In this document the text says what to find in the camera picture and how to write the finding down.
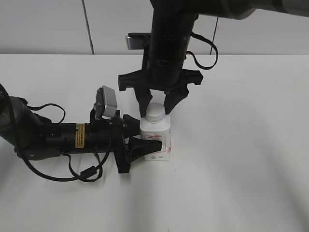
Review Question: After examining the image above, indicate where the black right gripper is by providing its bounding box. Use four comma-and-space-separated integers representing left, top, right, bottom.
118, 47, 202, 118

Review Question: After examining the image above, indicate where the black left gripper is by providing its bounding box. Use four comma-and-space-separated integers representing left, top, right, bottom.
88, 110, 162, 174

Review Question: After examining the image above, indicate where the white ribbed bottle cap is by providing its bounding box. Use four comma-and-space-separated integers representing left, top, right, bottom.
145, 102, 166, 123

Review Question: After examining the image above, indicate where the white yogurt bottle red label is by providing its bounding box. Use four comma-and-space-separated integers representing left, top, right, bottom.
140, 116, 172, 161

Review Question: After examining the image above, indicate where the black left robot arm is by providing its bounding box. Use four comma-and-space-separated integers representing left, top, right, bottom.
10, 97, 162, 174

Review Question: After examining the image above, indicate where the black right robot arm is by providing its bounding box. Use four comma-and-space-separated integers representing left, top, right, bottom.
118, 0, 309, 117

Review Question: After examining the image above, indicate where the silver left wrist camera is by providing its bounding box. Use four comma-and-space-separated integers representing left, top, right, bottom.
94, 85, 117, 120

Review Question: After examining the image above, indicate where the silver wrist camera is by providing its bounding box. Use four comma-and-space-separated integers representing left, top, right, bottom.
94, 85, 117, 120
126, 32, 151, 50

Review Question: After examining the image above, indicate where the black left camera cable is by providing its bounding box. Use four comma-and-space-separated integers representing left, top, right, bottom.
0, 83, 114, 182

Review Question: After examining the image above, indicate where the black camera cable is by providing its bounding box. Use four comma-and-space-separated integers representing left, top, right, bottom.
0, 83, 114, 182
185, 32, 219, 71

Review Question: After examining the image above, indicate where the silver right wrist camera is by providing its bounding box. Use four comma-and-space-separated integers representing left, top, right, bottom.
126, 32, 151, 50

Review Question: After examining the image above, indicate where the black right camera cable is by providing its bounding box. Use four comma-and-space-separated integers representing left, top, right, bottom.
185, 32, 219, 71

